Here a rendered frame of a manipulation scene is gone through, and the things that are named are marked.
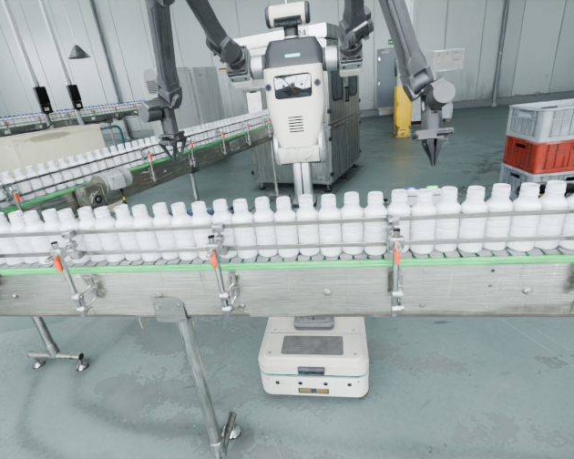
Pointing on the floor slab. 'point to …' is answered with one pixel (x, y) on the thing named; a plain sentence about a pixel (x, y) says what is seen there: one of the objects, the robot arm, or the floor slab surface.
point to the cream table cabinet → (44, 148)
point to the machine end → (349, 126)
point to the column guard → (402, 114)
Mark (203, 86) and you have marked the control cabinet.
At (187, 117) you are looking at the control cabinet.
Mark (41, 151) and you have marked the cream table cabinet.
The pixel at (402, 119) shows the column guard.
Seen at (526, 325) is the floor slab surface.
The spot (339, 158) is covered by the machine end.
